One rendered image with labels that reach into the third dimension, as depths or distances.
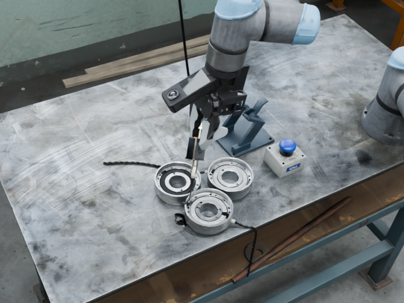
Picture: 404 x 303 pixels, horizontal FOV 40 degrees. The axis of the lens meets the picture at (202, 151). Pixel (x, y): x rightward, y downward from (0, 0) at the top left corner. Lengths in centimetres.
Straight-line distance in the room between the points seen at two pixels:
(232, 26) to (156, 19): 202
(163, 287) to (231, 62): 63
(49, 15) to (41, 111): 132
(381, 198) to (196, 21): 178
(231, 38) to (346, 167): 52
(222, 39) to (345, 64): 76
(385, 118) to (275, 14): 54
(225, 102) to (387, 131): 52
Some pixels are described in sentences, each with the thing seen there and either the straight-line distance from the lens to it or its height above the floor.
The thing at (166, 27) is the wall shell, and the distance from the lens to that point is 307.
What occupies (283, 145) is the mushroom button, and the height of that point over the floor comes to 87.
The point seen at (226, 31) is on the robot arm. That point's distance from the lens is 101.
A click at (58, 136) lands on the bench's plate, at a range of 141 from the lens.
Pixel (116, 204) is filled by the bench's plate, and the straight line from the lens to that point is 125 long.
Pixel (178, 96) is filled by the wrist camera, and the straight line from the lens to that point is 107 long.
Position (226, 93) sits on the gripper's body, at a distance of 111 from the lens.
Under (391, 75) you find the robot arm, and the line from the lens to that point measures 140.
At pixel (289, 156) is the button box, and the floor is 84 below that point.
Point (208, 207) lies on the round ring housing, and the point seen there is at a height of 81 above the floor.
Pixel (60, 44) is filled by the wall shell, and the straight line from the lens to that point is 286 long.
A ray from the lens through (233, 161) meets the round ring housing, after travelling 130.
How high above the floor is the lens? 177
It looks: 46 degrees down
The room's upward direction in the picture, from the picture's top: 5 degrees clockwise
